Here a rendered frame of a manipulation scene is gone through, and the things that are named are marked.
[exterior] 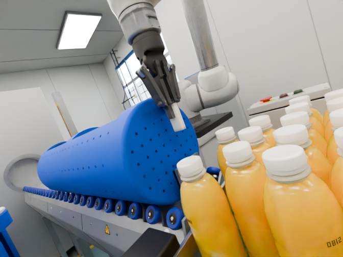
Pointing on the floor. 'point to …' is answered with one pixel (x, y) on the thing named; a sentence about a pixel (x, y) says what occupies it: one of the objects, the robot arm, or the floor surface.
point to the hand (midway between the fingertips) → (175, 117)
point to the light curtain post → (64, 113)
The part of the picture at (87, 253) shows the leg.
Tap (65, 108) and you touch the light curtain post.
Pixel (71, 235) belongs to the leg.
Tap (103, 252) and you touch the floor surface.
